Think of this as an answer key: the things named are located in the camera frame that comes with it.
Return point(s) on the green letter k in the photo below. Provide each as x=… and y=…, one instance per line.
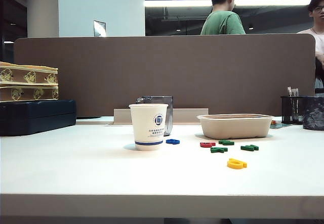
x=218, y=150

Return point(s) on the beige pulp tray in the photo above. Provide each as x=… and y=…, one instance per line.
x=235, y=129

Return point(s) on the yellow letter d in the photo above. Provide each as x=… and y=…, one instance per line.
x=231, y=166

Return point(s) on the blue plastic letter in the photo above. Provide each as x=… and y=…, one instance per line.
x=172, y=141

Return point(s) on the black mesh pen holder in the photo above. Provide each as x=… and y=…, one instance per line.
x=288, y=110

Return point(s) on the dark blue case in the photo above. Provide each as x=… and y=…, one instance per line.
x=38, y=117

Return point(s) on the red letter b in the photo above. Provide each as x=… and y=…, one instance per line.
x=211, y=144

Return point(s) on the person in green shirt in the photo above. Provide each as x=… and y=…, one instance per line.
x=222, y=21

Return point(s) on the brown desk partition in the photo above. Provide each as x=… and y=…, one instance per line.
x=177, y=69

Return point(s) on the white paper cup blue logo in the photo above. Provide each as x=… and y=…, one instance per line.
x=144, y=125

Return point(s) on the teal letter puzzle card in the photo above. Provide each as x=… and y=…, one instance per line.
x=281, y=126

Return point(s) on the dark smoky plastic pitcher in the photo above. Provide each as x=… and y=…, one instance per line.
x=314, y=115

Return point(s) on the person in white shirt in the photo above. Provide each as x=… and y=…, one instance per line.
x=317, y=11

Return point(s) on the green letter w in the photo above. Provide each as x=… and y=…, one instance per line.
x=226, y=142
x=249, y=148

